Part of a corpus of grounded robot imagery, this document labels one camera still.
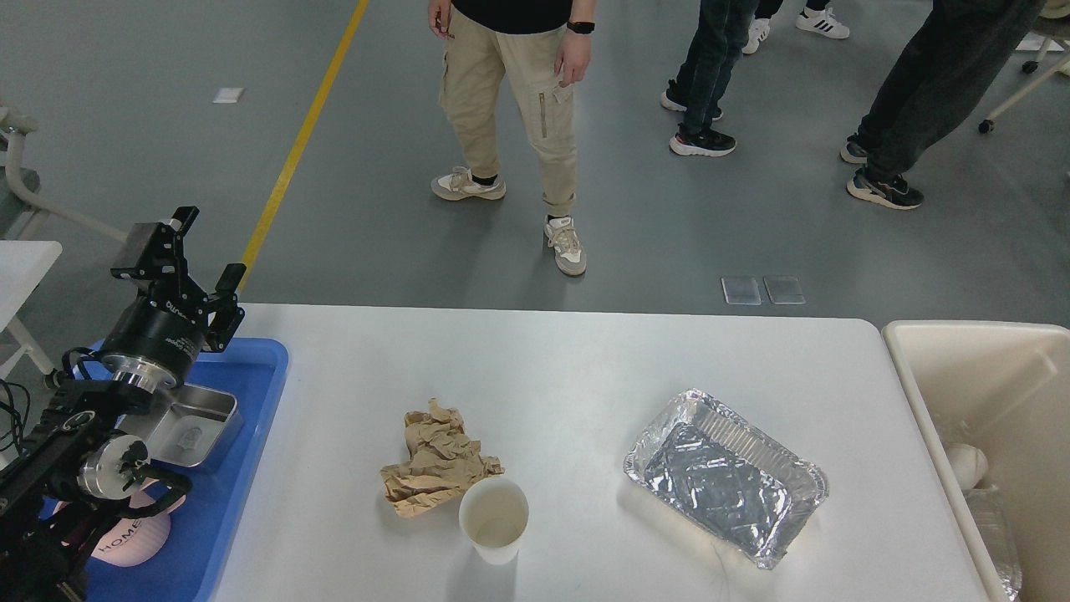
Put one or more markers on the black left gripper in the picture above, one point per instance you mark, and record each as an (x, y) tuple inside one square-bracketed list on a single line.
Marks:
[(159, 337)]

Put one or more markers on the square steel tray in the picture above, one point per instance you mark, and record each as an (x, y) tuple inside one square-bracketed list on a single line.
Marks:
[(192, 427)]

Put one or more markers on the pink ribbed mug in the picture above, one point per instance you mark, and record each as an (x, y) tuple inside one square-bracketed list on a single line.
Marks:
[(133, 541)]

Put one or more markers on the brown paper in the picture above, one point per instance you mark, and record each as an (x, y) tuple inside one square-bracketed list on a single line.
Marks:
[(444, 462)]

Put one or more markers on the white paper cup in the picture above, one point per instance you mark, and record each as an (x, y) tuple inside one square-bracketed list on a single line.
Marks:
[(494, 514)]

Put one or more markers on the aluminium foil tray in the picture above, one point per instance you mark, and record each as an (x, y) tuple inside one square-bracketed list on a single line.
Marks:
[(726, 476)]

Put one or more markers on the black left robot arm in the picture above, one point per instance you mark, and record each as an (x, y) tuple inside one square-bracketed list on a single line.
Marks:
[(79, 475)]

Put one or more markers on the white side table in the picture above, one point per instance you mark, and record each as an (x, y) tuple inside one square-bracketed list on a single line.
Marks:
[(24, 263)]

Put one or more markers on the grey chair base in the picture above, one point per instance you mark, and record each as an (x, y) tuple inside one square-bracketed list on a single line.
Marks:
[(25, 209)]

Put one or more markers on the blue plastic tray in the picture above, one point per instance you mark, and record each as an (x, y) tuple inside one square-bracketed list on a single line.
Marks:
[(191, 562)]

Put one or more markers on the bystander in white sneakers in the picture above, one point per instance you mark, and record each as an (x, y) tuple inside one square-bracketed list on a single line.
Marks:
[(815, 17)]

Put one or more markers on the bystander in dark trousers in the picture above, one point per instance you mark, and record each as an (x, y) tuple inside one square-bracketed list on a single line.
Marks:
[(939, 78)]

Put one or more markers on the beige plastic bin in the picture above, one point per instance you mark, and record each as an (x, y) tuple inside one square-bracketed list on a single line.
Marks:
[(1001, 388)]

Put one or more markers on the clear plastic bottle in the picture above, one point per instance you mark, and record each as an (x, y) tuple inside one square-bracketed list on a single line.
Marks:
[(988, 509)]

